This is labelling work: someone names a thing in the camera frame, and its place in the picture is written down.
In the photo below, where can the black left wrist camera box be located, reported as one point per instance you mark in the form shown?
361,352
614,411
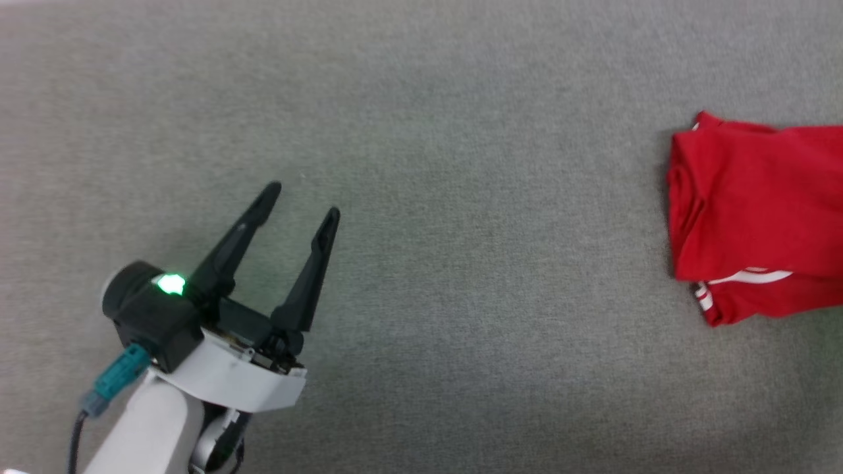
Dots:
151,316

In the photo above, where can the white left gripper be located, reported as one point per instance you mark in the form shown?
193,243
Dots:
244,375

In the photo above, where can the red and white garment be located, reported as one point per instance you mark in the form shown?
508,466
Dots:
757,197

